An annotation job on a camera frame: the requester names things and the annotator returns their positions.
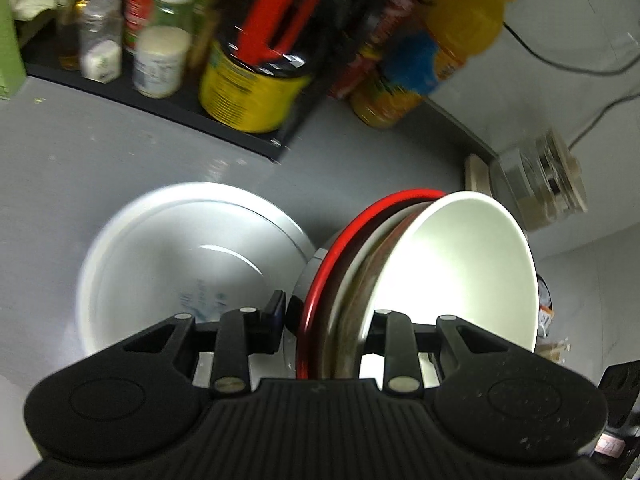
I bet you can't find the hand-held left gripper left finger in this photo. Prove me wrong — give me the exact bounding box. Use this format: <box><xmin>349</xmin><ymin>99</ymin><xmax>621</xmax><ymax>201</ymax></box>
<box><xmin>122</xmin><ymin>289</ymin><xmax>288</xmax><ymax>395</ymax></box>

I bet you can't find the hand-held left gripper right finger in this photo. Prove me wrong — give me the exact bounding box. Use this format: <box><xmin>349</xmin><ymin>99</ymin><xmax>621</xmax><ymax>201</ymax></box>
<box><xmin>362</xmin><ymin>309</ymin><xmax>534</xmax><ymax>395</ymax></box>

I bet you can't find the brown plate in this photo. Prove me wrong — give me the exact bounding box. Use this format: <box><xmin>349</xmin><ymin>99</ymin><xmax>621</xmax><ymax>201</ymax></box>
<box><xmin>320</xmin><ymin>205</ymin><xmax>427</xmax><ymax>379</ymax></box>

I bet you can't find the red rimmed plate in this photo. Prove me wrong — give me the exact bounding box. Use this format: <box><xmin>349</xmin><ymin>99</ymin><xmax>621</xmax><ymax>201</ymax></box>
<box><xmin>295</xmin><ymin>188</ymin><xmax>447</xmax><ymax>379</ymax></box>

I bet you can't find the white ceramic bowl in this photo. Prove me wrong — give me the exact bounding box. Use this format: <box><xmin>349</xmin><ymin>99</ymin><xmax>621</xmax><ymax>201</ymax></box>
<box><xmin>357</xmin><ymin>191</ymin><xmax>539</xmax><ymax>379</ymax></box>

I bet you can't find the crumpled snack packet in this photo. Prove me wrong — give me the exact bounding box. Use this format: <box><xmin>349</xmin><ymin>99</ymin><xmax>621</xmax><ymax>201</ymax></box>
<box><xmin>536</xmin><ymin>272</ymin><xmax>571</xmax><ymax>361</ymax></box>

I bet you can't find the white bowl with blue print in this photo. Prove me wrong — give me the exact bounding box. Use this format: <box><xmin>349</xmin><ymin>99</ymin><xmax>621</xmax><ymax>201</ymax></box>
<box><xmin>75</xmin><ymin>181</ymin><xmax>319</xmax><ymax>362</ymax></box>

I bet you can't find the beige kettle base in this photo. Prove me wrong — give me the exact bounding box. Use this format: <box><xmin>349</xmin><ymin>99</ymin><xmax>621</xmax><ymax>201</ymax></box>
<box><xmin>464</xmin><ymin>152</ymin><xmax>502</xmax><ymax>197</ymax></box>

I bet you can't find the glass jar with lid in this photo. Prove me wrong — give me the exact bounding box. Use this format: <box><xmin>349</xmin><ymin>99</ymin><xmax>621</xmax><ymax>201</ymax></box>
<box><xmin>500</xmin><ymin>127</ymin><xmax>589</xmax><ymax>231</ymax></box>

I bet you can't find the black flat board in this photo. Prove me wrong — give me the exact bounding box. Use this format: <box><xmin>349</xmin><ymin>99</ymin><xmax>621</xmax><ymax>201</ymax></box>
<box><xmin>422</xmin><ymin>97</ymin><xmax>501</xmax><ymax>161</ymax></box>

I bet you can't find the black spice rack tray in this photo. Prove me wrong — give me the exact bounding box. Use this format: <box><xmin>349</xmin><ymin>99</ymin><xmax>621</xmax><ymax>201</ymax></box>
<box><xmin>22</xmin><ymin>20</ymin><xmax>321</xmax><ymax>164</ymax></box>

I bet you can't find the white plastic jar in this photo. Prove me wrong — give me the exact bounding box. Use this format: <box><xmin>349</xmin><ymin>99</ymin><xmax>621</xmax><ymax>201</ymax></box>
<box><xmin>132</xmin><ymin>25</ymin><xmax>194</xmax><ymax>99</ymax></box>

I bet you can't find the red label sauce bottle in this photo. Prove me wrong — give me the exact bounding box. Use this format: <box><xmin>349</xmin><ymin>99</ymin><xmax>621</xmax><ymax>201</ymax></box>
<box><xmin>327</xmin><ymin>0</ymin><xmax>426</xmax><ymax>99</ymax></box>

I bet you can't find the glass spice jar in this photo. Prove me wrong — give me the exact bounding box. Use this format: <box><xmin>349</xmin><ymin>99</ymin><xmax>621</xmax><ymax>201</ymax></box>
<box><xmin>79</xmin><ymin>0</ymin><xmax>124</xmax><ymax>84</ymax></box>

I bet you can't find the orange juice bottle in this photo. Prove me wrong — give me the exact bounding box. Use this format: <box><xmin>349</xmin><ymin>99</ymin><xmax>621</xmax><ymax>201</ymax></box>
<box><xmin>350</xmin><ymin>0</ymin><xmax>521</xmax><ymax>129</ymax></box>

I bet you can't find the green bottle with white cap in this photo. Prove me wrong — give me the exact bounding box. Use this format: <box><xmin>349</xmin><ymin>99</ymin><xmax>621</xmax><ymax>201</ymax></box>
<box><xmin>150</xmin><ymin>0</ymin><xmax>204</xmax><ymax>37</ymax></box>

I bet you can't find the oil bottle with white cap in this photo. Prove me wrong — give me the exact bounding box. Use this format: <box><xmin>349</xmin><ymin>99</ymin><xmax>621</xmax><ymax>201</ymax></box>
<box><xmin>55</xmin><ymin>0</ymin><xmax>106</xmax><ymax>72</ymax></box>

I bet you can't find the green box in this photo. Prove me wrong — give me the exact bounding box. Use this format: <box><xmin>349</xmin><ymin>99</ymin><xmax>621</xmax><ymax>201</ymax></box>
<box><xmin>0</xmin><ymin>0</ymin><xmax>29</xmax><ymax>101</ymax></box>

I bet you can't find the yellow label bottle, red handle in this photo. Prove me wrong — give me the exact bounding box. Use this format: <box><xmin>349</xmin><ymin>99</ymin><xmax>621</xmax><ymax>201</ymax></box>
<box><xmin>199</xmin><ymin>0</ymin><xmax>334</xmax><ymax>134</ymax></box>

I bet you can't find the black kettle cable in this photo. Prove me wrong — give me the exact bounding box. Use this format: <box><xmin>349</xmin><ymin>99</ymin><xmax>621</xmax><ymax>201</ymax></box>
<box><xmin>570</xmin><ymin>92</ymin><xmax>640</xmax><ymax>147</ymax></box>

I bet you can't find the thin black cable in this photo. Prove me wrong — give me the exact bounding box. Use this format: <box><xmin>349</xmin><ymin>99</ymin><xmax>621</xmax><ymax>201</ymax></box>
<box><xmin>502</xmin><ymin>22</ymin><xmax>640</xmax><ymax>77</ymax></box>

